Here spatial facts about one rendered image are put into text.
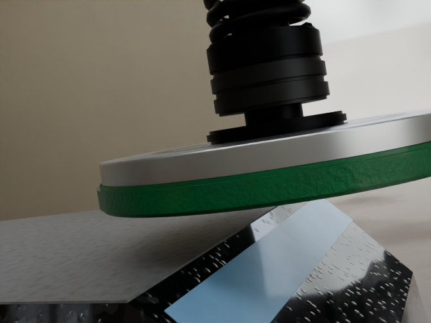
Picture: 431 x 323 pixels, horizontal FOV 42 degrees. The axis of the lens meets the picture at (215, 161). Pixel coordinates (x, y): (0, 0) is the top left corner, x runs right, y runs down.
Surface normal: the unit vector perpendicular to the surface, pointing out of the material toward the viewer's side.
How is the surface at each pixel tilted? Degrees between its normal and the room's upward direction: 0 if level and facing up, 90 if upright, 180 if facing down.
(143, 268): 0
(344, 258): 43
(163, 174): 90
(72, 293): 0
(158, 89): 90
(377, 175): 90
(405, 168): 90
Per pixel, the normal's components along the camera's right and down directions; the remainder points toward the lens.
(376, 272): 0.51, -0.80
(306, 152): -0.01, 0.06
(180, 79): -0.40, 0.11
